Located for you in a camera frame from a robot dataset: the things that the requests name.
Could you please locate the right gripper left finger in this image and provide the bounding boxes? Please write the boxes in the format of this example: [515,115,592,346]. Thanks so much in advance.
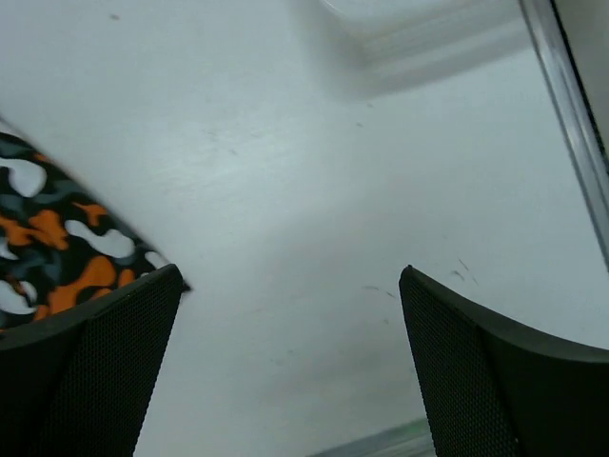
[1,265,184,456]

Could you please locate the camouflage patterned shorts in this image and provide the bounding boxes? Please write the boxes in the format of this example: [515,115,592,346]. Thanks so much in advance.
[1,123,168,331]

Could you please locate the right aluminium side rail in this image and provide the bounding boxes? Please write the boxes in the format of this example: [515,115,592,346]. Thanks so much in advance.
[520,0,608,260]

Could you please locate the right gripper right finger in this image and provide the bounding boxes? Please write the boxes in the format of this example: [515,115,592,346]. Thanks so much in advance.
[399,266,608,456]

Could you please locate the white plastic basket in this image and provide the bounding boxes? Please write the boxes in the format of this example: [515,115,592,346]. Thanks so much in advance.
[317,1,528,98]

